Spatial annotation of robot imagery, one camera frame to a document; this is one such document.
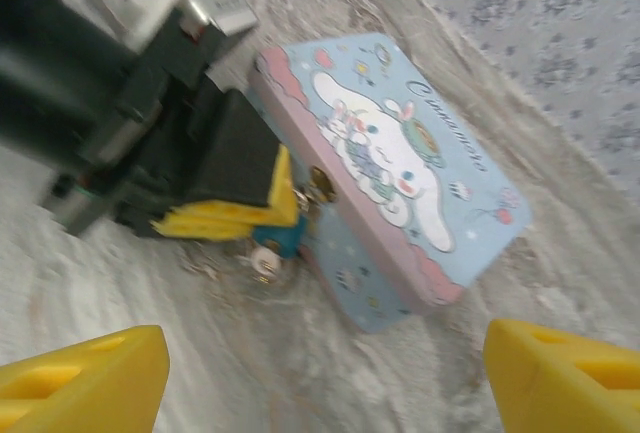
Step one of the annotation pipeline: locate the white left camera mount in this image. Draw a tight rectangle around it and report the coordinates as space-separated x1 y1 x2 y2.
119 0 226 52

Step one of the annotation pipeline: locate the blue cartoon tin box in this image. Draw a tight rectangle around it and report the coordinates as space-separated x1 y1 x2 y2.
248 31 534 335

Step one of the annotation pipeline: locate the teal padlock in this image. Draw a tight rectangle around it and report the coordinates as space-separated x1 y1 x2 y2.
251 211 310 260

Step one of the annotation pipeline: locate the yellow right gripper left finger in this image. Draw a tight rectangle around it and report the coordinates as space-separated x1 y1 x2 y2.
0 324 171 433

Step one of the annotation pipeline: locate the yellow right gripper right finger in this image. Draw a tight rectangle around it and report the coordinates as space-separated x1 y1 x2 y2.
481 317 640 433

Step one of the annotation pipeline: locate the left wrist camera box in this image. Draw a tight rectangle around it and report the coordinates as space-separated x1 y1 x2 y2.
180 0 260 39

